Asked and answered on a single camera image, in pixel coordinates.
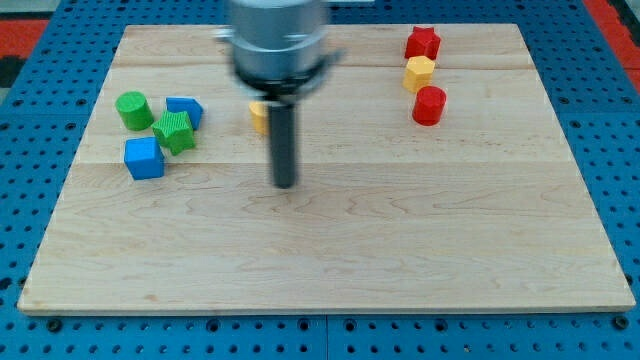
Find green cylinder block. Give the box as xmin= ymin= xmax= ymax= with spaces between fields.
xmin=115 ymin=91 xmax=154 ymax=131

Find yellow hexagon block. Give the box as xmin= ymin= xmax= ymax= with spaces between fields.
xmin=402 ymin=55 xmax=436 ymax=93

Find wooden board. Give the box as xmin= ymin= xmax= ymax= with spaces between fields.
xmin=18 ymin=24 xmax=635 ymax=316

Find blue cube block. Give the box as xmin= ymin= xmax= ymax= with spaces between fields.
xmin=124 ymin=137 xmax=164 ymax=180

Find blue pentagon block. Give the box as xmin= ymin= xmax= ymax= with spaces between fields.
xmin=165 ymin=97 xmax=204 ymax=130

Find green star block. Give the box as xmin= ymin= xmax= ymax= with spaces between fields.
xmin=152 ymin=111 xmax=196 ymax=155

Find red star block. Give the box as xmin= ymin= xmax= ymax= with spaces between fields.
xmin=404 ymin=26 xmax=441 ymax=60

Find yellow heart block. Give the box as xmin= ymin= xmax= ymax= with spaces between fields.
xmin=249 ymin=101 xmax=269 ymax=135

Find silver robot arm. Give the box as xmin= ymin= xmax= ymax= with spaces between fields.
xmin=216 ymin=0 xmax=344 ymax=189

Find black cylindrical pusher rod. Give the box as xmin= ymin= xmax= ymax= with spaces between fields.
xmin=267 ymin=102 xmax=297 ymax=189

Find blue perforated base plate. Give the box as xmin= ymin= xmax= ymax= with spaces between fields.
xmin=1 ymin=0 xmax=639 ymax=359

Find red cylinder block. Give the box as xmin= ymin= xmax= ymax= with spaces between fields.
xmin=412 ymin=86 xmax=447 ymax=126

